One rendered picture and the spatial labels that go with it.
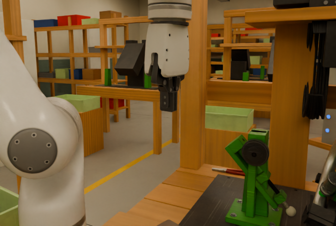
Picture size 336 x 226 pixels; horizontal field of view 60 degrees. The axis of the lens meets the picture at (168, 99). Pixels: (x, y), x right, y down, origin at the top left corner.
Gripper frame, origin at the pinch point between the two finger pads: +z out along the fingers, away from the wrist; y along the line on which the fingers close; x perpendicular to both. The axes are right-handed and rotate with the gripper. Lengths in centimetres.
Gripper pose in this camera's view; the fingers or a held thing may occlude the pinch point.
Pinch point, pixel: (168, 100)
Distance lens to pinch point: 59.3
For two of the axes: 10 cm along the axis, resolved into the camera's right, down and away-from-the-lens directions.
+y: -5.4, 1.4, -8.3
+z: -0.1, 9.8, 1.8
